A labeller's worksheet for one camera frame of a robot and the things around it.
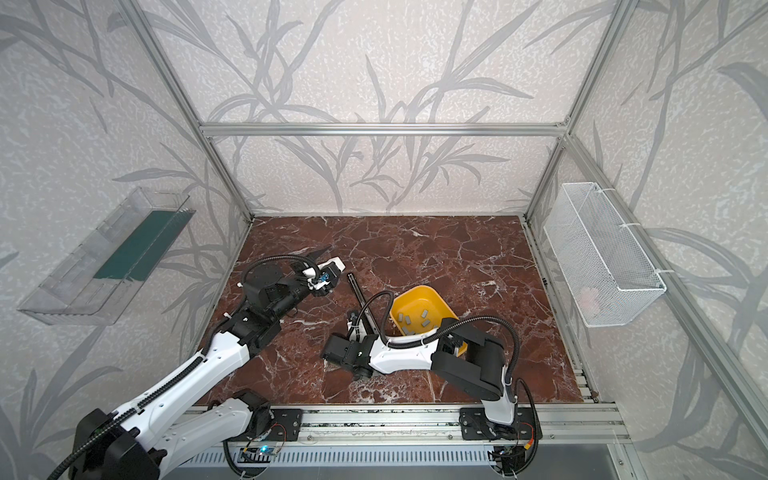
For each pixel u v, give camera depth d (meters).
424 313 0.93
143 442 0.40
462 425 0.74
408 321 0.91
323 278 0.59
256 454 0.72
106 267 0.66
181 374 0.46
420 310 0.94
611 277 0.61
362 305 0.94
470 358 0.49
